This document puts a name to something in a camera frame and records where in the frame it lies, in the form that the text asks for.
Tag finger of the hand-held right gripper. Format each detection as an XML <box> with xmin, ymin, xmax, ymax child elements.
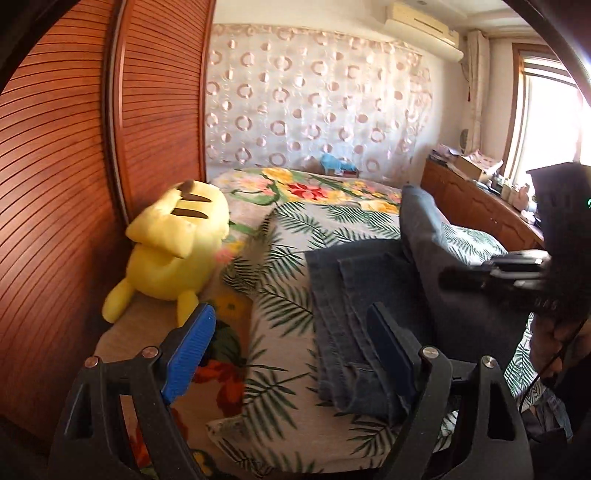
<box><xmin>438</xmin><ymin>251</ymin><xmax>550</xmax><ymax>296</ymax></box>

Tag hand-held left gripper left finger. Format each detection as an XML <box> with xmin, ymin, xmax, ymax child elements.
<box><xmin>48</xmin><ymin>302</ymin><xmax>218</xmax><ymax>480</ymax></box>

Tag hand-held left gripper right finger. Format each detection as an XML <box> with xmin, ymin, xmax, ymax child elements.
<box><xmin>367</xmin><ymin>302</ymin><xmax>536</xmax><ymax>480</ymax></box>

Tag blue denim pants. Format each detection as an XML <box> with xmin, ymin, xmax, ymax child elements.
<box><xmin>305</xmin><ymin>185</ymin><xmax>536</xmax><ymax>423</ymax></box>

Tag person's right hand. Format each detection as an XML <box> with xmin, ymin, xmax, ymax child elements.
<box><xmin>529</xmin><ymin>314</ymin><xmax>578</xmax><ymax>391</ymax></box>

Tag wooden cabinet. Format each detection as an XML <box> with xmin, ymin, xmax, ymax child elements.
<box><xmin>421</xmin><ymin>157</ymin><xmax>546</xmax><ymax>252</ymax></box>

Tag cardboard box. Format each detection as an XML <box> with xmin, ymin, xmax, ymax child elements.
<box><xmin>455</xmin><ymin>154</ymin><xmax>495</xmax><ymax>183</ymax></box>

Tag window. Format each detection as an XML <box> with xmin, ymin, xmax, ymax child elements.
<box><xmin>505</xmin><ymin>44</ymin><xmax>587</xmax><ymax>178</ymax></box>

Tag yellow plush toy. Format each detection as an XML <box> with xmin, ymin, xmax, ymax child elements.
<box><xmin>102</xmin><ymin>179</ymin><xmax>230</xmax><ymax>324</ymax></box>

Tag pile of papers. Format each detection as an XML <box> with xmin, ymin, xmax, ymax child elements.
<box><xmin>429</xmin><ymin>144</ymin><xmax>462</xmax><ymax>167</ymax></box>

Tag leaf-print bed sheet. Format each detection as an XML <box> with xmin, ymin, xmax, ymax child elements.
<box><xmin>205</xmin><ymin>203</ymin><xmax>546</xmax><ymax>480</ymax></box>

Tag light window curtain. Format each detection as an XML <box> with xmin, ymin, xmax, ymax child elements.
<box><xmin>464</xmin><ymin>30</ymin><xmax>490</xmax><ymax>153</ymax></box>

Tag person's dark clothing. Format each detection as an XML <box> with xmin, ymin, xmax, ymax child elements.
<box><xmin>522</xmin><ymin>383</ymin><xmax>591</xmax><ymax>480</ymax></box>

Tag floral blanket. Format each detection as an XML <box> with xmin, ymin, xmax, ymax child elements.
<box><xmin>92</xmin><ymin>167</ymin><xmax>402</xmax><ymax>480</ymax></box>

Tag blue toy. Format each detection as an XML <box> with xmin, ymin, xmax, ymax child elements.
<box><xmin>321</xmin><ymin>154</ymin><xmax>356</xmax><ymax>175</ymax></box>

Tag white air conditioner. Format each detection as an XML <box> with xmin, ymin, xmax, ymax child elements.
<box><xmin>383</xmin><ymin>2</ymin><xmax>465</xmax><ymax>63</ymax></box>

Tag sheer curtain with circle pattern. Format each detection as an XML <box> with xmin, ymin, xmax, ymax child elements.
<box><xmin>205</xmin><ymin>23</ymin><xmax>435</xmax><ymax>183</ymax></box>

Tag black cable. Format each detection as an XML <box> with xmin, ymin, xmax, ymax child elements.
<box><xmin>518</xmin><ymin>323</ymin><xmax>580</xmax><ymax>414</ymax></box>

